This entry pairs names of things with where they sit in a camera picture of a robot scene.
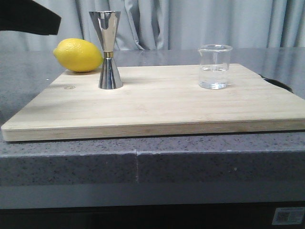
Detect steel cocktail jigger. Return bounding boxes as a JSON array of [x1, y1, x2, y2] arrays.
[[89, 11, 122, 90]]

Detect black cutting board handle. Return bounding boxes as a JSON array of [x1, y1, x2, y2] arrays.
[[260, 74, 293, 93]]

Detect white QR code sticker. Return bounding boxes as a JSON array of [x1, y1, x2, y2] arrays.
[[272, 207, 305, 225]]

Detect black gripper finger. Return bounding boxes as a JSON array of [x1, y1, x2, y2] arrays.
[[0, 0, 61, 35]]

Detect clear glass beaker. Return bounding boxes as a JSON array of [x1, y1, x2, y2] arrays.
[[198, 44, 233, 90]]

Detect yellow lemon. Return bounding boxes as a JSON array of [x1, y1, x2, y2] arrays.
[[53, 38, 103, 73]]

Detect grey curtain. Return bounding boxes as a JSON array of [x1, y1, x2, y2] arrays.
[[0, 0, 305, 52]]

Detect wooden cutting board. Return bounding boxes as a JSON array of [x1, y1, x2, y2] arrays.
[[1, 64, 305, 142]]

